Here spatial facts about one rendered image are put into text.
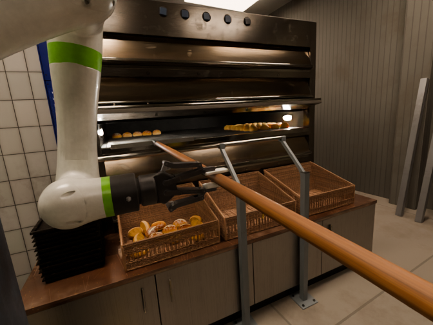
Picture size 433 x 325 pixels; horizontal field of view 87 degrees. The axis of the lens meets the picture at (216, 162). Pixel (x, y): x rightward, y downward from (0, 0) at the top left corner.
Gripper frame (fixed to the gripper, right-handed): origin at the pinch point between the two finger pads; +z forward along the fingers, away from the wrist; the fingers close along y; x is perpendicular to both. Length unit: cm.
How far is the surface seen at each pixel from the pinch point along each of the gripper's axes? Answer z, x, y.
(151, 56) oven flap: 5, -109, -58
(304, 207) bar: 83, -50, 45
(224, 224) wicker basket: 30, -61, 48
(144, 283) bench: -20, -56, 66
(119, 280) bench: -31, -56, 59
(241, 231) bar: 35, -50, 49
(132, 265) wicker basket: -25, -60, 57
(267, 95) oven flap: 97, -108, -31
